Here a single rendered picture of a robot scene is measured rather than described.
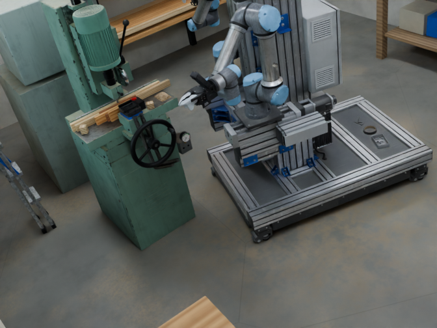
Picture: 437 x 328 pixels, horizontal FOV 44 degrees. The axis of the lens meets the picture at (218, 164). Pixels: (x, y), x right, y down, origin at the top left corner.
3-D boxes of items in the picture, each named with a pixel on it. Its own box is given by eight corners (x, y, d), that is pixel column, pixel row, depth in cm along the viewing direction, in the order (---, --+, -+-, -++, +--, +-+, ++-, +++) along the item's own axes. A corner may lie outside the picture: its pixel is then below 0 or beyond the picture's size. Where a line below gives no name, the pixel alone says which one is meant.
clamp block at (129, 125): (132, 135, 295) (127, 122, 290) (120, 127, 305) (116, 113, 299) (154, 123, 301) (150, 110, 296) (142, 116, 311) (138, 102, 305)
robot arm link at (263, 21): (271, 94, 295) (258, -2, 263) (292, 101, 286) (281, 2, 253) (256, 104, 290) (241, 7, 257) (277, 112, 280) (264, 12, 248)
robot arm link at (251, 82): (255, 89, 303) (251, 68, 295) (273, 95, 295) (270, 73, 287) (240, 99, 298) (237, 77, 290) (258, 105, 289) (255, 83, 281)
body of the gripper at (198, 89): (202, 109, 247) (221, 96, 253) (198, 93, 242) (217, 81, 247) (192, 105, 252) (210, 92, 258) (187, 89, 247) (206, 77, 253)
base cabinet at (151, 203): (140, 252, 347) (109, 164, 305) (101, 211, 387) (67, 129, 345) (196, 216, 365) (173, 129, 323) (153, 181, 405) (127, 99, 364)
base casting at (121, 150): (109, 164, 305) (104, 151, 300) (68, 129, 345) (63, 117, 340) (173, 129, 324) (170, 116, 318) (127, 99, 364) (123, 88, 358)
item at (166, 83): (77, 132, 302) (75, 125, 300) (76, 131, 304) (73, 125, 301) (170, 85, 328) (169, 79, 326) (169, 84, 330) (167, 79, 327)
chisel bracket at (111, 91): (114, 102, 305) (110, 89, 300) (103, 95, 315) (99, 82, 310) (126, 97, 308) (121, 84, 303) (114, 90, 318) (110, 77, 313)
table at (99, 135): (97, 159, 288) (93, 150, 284) (73, 138, 309) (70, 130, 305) (188, 110, 312) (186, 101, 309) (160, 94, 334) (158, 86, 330)
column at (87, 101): (94, 122, 328) (53, 9, 286) (79, 110, 344) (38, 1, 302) (126, 106, 338) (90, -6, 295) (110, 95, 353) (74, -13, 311)
